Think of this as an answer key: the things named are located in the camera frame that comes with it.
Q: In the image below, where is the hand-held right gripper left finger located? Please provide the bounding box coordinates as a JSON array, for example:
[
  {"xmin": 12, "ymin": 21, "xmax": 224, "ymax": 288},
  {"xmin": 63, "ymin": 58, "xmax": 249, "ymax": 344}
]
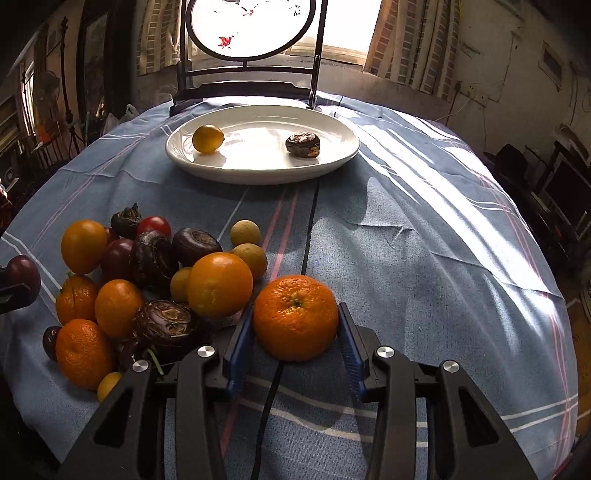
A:
[{"xmin": 58, "ymin": 302, "xmax": 256, "ymax": 480}]

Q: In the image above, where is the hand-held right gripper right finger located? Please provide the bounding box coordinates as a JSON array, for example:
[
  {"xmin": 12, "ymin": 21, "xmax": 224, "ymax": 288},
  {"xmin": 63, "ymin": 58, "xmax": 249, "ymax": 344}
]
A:
[{"xmin": 338, "ymin": 302, "xmax": 539, "ymax": 480}]

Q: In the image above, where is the dark purple tomato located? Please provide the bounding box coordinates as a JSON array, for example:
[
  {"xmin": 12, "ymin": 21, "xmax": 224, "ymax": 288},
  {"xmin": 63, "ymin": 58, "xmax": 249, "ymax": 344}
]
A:
[{"xmin": 6, "ymin": 255, "xmax": 41, "ymax": 305}]

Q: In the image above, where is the small dark tomato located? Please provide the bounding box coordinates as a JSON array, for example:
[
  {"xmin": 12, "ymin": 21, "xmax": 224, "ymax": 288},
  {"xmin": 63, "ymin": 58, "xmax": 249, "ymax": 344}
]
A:
[{"xmin": 42, "ymin": 326, "xmax": 63, "ymax": 362}]

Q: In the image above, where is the mandarin with green stem spot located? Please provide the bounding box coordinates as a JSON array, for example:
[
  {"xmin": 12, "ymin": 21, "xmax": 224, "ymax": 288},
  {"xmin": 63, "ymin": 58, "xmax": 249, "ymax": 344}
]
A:
[{"xmin": 253, "ymin": 274, "xmax": 340, "ymax": 362}]

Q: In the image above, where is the large smooth orange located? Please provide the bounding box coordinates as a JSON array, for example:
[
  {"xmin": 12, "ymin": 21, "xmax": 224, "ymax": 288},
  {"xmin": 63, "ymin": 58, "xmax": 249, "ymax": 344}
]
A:
[{"xmin": 187, "ymin": 252, "xmax": 254, "ymax": 320}]

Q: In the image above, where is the large hairy water chestnut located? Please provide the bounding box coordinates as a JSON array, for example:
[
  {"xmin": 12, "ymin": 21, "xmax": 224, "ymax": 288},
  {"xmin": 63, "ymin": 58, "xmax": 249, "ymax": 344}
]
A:
[{"xmin": 134, "ymin": 300, "xmax": 200, "ymax": 363}]

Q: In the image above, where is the tan longan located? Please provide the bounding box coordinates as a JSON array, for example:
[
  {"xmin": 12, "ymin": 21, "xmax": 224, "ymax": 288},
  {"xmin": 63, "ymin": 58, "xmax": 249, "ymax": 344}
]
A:
[
  {"xmin": 97, "ymin": 372, "xmax": 123, "ymax": 404},
  {"xmin": 229, "ymin": 219, "xmax": 262, "ymax": 247},
  {"xmin": 169, "ymin": 267, "xmax": 193, "ymax": 303},
  {"xmin": 229, "ymin": 243, "xmax": 269, "ymax": 280}
]

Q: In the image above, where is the dark red tomato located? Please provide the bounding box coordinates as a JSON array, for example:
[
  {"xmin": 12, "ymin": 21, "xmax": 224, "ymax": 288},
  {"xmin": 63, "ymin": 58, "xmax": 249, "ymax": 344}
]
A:
[{"xmin": 102, "ymin": 239, "xmax": 136, "ymax": 283}]

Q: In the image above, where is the white oval plate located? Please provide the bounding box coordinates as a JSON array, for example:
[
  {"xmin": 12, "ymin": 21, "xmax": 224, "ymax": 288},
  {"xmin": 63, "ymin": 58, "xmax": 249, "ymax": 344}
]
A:
[{"xmin": 165, "ymin": 104, "xmax": 361, "ymax": 186}]

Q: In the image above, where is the blue striped tablecloth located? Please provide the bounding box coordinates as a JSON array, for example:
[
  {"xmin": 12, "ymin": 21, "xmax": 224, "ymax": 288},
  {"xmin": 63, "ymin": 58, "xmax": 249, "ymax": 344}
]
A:
[{"xmin": 0, "ymin": 90, "xmax": 580, "ymax": 480}]

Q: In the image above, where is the smooth dark water chestnut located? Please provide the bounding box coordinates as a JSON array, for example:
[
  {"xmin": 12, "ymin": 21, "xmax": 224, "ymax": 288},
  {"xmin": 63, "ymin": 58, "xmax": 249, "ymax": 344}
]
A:
[{"xmin": 172, "ymin": 227, "xmax": 223, "ymax": 267}]

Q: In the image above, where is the bright red tomato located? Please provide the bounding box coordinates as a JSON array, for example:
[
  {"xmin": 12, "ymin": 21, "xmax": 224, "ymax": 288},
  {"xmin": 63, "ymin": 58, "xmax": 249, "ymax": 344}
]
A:
[{"xmin": 136, "ymin": 215, "xmax": 172, "ymax": 241}]

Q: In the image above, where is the white plastic bag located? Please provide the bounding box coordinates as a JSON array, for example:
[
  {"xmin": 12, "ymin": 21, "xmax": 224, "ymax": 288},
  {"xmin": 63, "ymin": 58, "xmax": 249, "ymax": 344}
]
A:
[{"xmin": 104, "ymin": 104, "xmax": 139, "ymax": 134}]

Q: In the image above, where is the small kumquat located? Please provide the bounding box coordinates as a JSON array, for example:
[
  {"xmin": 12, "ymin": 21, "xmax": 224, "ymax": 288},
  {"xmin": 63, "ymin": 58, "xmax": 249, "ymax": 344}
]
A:
[{"xmin": 192, "ymin": 124, "xmax": 225, "ymax": 154}]

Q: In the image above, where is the wrinkled water chestnut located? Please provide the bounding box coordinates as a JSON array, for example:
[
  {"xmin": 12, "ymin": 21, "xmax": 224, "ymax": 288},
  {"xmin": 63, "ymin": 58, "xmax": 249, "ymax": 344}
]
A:
[{"xmin": 285, "ymin": 131, "xmax": 321, "ymax": 159}]

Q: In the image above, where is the black bag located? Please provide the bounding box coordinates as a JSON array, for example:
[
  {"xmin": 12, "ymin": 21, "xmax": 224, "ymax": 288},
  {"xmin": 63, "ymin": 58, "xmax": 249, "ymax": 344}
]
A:
[{"xmin": 485, "ymin": 144, "xmax": 529, "ymax": 185}]

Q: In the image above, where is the computer monitor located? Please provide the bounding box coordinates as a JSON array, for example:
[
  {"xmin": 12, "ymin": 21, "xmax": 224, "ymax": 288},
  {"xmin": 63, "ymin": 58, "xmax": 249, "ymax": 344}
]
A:
[{"xmin": 542, "ymin": 154, "xmax": 591, "ymax": 232}]

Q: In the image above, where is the checked curtain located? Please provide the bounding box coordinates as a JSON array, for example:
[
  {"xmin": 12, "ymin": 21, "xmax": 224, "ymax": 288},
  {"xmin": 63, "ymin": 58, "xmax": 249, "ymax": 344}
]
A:
[
  {"xmin": 136, "ymin": 0, "xmax": 185, "ymax": 77},
  {"xmin": 364, "ymin": 0, "xmax": 462, "ymax": 97}
]

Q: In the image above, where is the black metal chair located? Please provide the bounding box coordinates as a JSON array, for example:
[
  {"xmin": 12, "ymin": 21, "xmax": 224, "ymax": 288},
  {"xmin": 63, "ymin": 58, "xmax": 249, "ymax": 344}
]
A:
[{"xmin": 169, "ymin": 0, "xmax": 329, "ymax": 117}]

